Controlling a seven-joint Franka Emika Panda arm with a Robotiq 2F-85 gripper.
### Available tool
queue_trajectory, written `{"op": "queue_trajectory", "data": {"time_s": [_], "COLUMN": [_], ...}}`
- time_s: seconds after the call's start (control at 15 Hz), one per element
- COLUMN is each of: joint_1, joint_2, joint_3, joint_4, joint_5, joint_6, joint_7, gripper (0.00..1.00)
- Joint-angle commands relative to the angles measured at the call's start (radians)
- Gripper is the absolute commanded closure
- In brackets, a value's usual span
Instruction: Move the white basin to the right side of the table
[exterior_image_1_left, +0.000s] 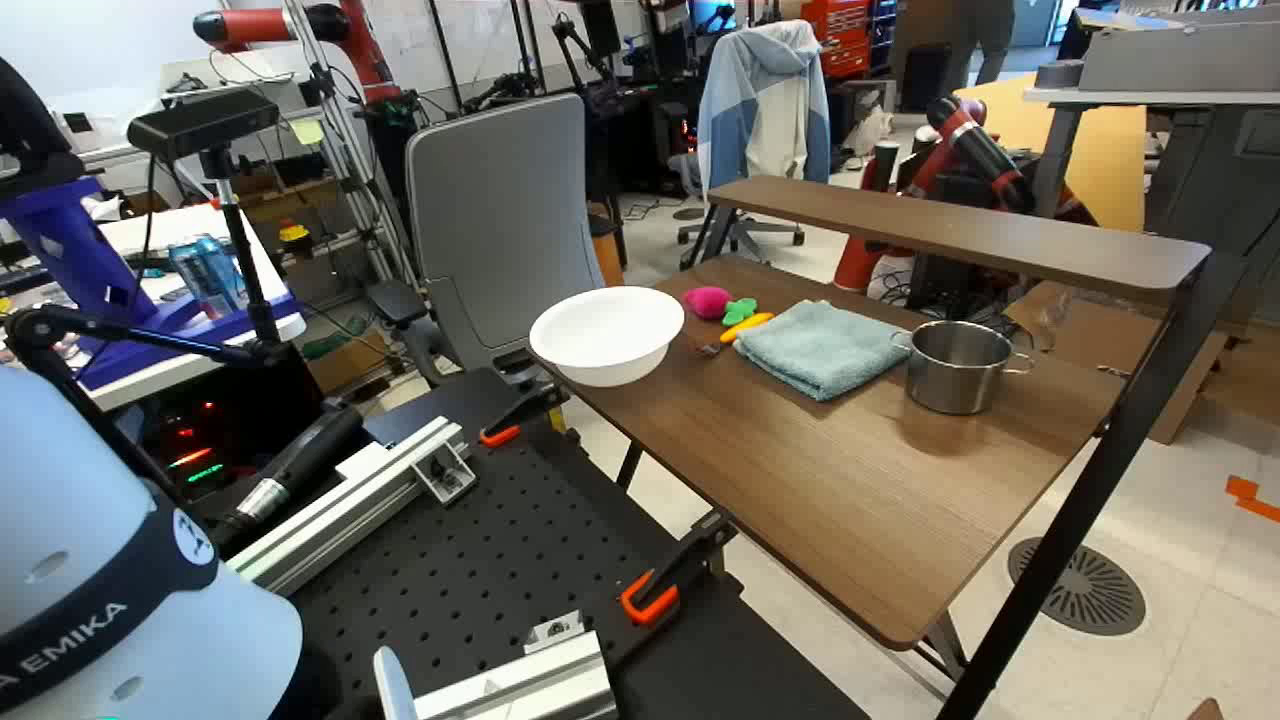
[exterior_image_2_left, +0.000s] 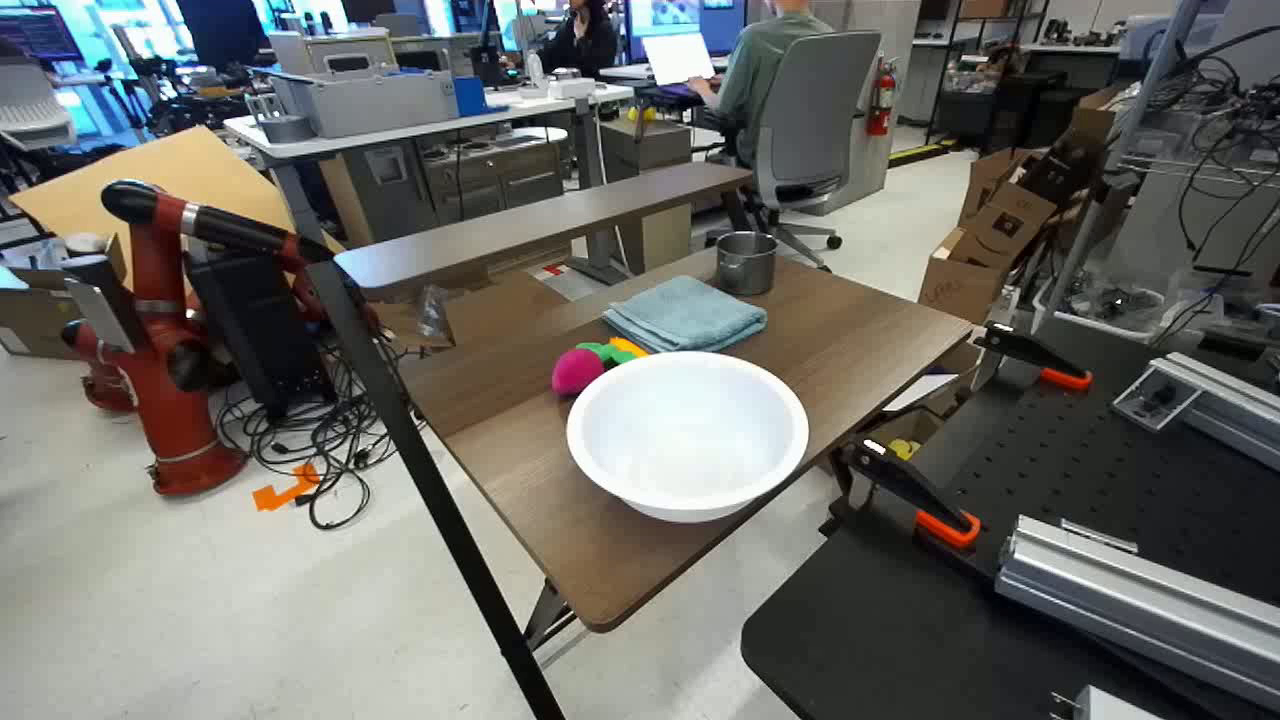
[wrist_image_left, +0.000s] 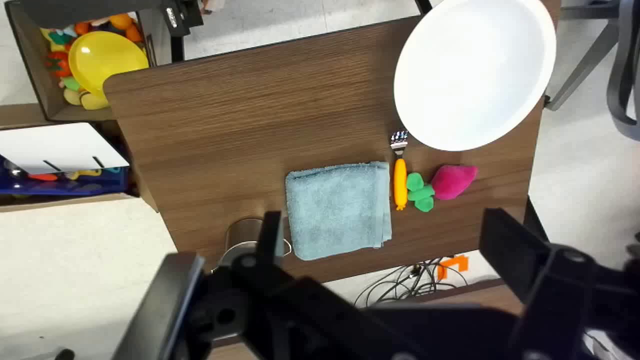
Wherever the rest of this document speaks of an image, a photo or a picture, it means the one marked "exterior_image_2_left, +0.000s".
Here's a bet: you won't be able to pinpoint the black computer tower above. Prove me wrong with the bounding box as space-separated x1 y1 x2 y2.
186 247 332 418

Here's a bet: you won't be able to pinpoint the black clamp with orange handle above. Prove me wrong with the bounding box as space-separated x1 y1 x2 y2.
973 321 1100 400
837 437 989 557

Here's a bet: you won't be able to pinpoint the person in black top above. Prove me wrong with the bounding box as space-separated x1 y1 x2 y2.
538 0 623 81

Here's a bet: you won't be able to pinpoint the black tripod pole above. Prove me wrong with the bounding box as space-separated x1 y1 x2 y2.
271 157 567 720

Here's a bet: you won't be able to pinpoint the open white laptop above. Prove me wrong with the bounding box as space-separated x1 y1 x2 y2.
640 27 720 89

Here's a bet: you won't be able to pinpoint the grey office chair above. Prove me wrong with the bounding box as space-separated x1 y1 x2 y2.
716 27 886 275

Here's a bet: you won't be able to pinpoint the white plastic basin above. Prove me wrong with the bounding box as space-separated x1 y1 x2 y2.
566 347 814 529

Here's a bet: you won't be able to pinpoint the large flat cardboard sheet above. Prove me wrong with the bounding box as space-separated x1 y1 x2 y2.
8 123 345 258

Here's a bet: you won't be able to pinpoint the grey office desk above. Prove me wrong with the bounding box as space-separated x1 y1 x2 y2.
219 81 640 247

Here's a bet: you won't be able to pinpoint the long wooden bench shelf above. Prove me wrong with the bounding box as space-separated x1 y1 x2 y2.
332 161 757 299

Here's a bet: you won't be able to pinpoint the black perforated breadboard table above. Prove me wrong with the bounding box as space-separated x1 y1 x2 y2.
737 317 1280 720

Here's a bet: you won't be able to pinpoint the grey metal cup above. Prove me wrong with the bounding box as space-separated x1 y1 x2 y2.
714 227 781 299

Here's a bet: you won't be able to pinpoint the stacked brown cardboard boxes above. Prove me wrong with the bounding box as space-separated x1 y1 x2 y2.
918 84 1132 327

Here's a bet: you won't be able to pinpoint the person in green shirt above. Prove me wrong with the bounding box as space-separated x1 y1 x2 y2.
688 0 839 166

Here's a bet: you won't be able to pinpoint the large aluminium extrusion bar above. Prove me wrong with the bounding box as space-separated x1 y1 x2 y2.
993 512 1280 713

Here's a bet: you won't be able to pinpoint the black cables on floor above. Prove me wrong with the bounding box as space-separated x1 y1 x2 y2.
216 377 410 535

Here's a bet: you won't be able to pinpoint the orange tape marker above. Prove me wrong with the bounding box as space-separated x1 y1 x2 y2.
247 458 327 514

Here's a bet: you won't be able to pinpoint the red fire extinguisher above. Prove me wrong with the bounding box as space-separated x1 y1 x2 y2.
863 54 902 143

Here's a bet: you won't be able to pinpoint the aluminium extrusion with black insert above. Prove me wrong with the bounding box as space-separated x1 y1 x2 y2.
1113 347 1280 476

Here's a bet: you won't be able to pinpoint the white paper sheet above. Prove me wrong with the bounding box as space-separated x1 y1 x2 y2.
876 367 966 418

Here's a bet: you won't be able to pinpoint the pink green yellow plush toy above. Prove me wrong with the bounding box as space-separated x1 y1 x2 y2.
548 331 652 402

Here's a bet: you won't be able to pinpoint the light blue folded towel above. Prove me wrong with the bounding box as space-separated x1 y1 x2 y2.
602 270 773 357

